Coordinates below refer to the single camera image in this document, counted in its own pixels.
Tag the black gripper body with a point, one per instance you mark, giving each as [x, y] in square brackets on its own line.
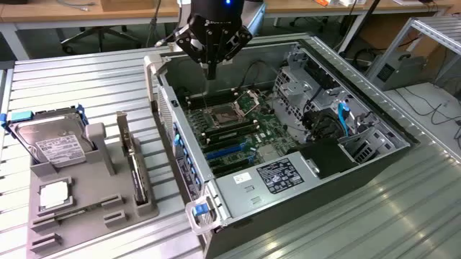
[215, 19]

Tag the green graphics card black cooler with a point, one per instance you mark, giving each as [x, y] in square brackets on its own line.
[138, 183]

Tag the black office chair base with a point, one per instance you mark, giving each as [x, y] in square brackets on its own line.
[102, 33]
[302, 20]

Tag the metal socket cover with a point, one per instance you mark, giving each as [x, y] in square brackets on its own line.
[241, 96]

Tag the thin locking lever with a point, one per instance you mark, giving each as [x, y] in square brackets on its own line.
[205, 99]

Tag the cardboard box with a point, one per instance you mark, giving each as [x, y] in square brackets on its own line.
[126, 5]

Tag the perforated metal drive cage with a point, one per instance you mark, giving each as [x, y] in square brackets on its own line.
[292, 89]

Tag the orange box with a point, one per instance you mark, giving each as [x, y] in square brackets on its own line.
[324, 2]

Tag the CPU socket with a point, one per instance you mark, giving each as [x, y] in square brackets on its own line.
[225, 116]

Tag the white box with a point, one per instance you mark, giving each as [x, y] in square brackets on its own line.
[348, 2]

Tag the green motherboard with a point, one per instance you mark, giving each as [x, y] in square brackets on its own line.
[266, 129]

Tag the black slanted pole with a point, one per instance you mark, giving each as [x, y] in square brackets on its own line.
[360, 25]

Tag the black RAM stick with sticker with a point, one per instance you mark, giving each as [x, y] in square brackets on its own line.
[230, 135]

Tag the blue slot clip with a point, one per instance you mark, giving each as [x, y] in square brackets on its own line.
[177, 139]
[198, 180]
[190, 162]
[185, 153]
[194, 170]

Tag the long black expansion slot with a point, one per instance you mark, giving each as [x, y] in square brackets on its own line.
[219, 146]
[229, 162]
[234, 168]

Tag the brown board panel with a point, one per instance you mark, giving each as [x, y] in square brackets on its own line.
[389, 32]

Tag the blue expansion slot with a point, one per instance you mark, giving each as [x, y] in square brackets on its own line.
[224, 152]

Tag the silver chipset heatsink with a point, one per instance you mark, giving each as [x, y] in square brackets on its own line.
[268, 153]

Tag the black plastic shroud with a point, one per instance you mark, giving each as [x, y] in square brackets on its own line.
[324, 159]

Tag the silver hard disk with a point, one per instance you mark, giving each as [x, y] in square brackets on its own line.
[54, 145]

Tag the blue disk caddy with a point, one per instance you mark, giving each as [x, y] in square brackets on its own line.
[22, 116]

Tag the grey metal disk bay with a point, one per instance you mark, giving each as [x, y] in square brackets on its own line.
[364, 151]

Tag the grey power supply unit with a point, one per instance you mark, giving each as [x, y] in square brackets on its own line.
[245, 194]

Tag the grey parts rack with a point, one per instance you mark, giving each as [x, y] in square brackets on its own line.
[90, 189]

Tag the blue case latch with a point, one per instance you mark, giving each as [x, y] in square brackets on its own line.
[201, 210]

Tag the silver CPU chip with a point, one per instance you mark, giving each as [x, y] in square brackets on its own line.
[54, 195]

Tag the green RAM stick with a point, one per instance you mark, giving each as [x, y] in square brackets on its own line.
[73, 213]

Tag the open grey PC case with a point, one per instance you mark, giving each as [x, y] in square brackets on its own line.
[288, 229]

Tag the wooden desk white frame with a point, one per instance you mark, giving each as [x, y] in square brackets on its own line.
[306, 9]
[43, 14]

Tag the aluminium profile frame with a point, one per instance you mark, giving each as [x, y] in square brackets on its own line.
[432, 29]

